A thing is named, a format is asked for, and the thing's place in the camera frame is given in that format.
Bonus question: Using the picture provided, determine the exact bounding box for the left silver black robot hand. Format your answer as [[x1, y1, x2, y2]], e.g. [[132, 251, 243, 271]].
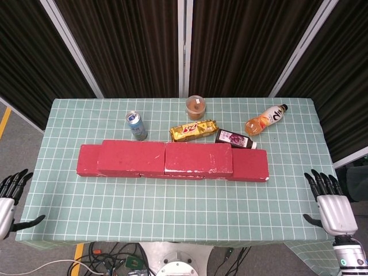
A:
[[0, 168, 46, 241]]

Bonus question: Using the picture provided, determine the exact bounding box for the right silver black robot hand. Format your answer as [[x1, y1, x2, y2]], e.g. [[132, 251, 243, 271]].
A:
[[303, 168, 359, 236]]

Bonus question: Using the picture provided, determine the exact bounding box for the red brick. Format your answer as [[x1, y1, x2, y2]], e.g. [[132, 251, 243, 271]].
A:
[[140, 171, 206, 181], [163, 143, 233, 175], [97, 140, 167, 176], [76, 144, 141, 177], [203, 148, 270, 182]]

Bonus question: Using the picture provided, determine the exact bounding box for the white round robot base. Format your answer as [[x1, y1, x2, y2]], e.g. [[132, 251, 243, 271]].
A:
[[140, 243, 215, 276]]

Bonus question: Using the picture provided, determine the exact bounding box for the black chair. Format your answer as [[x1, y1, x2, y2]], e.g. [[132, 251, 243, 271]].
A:
[[335, 164, 368, 204]]

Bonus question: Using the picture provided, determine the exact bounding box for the orange juice bottle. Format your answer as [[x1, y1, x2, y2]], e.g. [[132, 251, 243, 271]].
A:
[[244, 103, 289, 137]]

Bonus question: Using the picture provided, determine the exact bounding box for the dark ribbed partition panel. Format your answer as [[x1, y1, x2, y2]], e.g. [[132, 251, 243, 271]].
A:
[[0, 0, 97, 130], [188, 0, 325, 98], [54, 0, 185, 98], [275, 0, 368, 163]]

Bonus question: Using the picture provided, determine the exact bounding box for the dark purple grape drink bottle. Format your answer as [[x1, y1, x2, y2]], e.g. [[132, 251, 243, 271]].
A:
[[214, 128, 258, 150]]

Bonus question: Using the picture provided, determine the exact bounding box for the green circuit board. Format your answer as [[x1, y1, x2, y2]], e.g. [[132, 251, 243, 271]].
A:
[[125, 256, 142, 270]]

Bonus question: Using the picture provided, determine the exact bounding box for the light blue drink can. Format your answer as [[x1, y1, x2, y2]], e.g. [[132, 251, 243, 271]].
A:
[[125, 111, 148, 141]]

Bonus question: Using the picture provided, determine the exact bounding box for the green checkered tablecloth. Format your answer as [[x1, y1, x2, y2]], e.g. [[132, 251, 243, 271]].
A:
[[14, 97, 350, 275]]

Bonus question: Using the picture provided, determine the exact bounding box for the yellow biscuit packet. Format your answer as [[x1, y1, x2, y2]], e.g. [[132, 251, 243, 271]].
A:
[[168, 119, 219, 144]]

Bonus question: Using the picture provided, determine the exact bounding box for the clear plastic snack jar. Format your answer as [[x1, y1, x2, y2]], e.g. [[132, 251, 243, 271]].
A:
[[185, 94, 207, 121]]

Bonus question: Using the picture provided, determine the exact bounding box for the white partition base rail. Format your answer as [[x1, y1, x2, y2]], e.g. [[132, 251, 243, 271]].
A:
[[0, 96, 45, 135], [333, 154, 368, 170]]

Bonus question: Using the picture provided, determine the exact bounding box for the white floor cable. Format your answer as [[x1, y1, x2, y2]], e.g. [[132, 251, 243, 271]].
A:
[[0, 259, 100, 276]]

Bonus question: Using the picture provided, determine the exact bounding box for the black floor cable bundle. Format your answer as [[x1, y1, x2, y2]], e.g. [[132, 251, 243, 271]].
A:
[[221, 246, 252, 276], [67, 243, 150, 276]]

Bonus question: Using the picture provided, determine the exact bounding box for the white partition frame post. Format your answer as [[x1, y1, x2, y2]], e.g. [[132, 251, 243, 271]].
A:
[[269, 0, 340, 97], [40, 0, 105, 98], [177, 0, 193, 97]]

